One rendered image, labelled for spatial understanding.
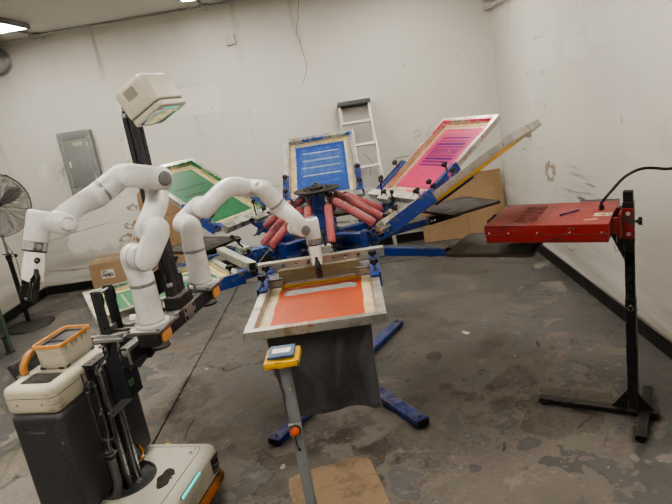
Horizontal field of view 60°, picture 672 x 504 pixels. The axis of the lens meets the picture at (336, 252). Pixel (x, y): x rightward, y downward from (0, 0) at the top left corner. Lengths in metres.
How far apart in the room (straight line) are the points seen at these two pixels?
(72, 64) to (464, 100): 4.49
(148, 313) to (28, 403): 0.73
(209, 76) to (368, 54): 1.82
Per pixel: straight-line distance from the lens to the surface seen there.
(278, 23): 6.98
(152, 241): 2.13
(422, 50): 6.97
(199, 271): 2.60
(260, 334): 2.39
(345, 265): 2.87
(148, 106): 2.23
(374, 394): 2.59
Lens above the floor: 1.85
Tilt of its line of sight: 15 degrees down
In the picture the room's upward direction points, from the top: 9 degrees counter-clockwise
